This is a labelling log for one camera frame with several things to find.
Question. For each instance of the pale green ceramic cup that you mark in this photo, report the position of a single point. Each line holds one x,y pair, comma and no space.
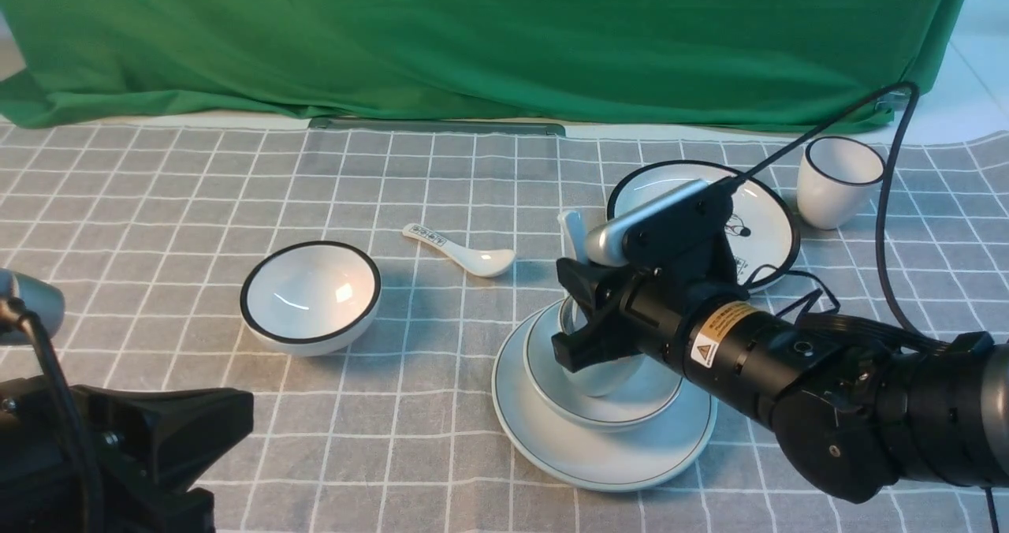
600,379

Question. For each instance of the plain white ceramic spoon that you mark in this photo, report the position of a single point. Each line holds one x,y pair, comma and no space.
575,232

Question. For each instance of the metal clip on backdrop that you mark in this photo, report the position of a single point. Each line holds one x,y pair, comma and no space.
897,96

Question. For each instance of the black rimmed white bowl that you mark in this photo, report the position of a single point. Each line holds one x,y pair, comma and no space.
311,299

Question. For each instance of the pale green ceramic bowl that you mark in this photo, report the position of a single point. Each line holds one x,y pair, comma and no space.
643,397

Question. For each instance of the green backdrop cloth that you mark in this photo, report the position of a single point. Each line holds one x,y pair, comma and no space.
762,65

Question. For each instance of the pale green large plate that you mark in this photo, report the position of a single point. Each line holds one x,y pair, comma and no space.
646,455

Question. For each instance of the black rimmed illustrated plate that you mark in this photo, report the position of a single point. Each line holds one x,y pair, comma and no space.
762,232

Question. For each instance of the white spoon with print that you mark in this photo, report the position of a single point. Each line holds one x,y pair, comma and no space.
479,263

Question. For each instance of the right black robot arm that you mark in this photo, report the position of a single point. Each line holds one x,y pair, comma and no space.
855,405

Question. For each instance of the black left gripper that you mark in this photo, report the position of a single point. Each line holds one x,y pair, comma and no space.
150,448

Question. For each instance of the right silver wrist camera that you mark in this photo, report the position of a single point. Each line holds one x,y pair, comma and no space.
685,223

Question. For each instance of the grey checked tablecloth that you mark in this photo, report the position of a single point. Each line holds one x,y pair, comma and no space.
149,232

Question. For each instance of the black rimmed white cup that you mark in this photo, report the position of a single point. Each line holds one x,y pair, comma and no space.
836,177

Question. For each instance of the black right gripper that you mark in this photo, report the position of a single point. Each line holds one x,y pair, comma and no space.
677,301

